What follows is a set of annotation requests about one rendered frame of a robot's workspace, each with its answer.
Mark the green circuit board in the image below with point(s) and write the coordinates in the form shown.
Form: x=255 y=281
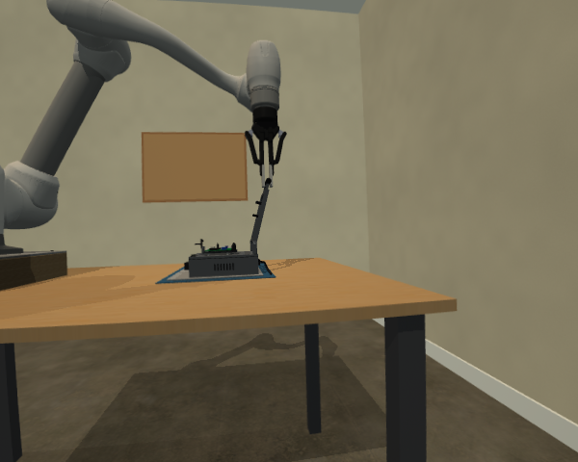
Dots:
x=212 y=248

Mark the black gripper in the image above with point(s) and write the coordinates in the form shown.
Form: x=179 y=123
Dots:
x=265 y=128

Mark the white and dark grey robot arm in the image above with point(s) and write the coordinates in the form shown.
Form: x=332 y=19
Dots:
x=29 y=191

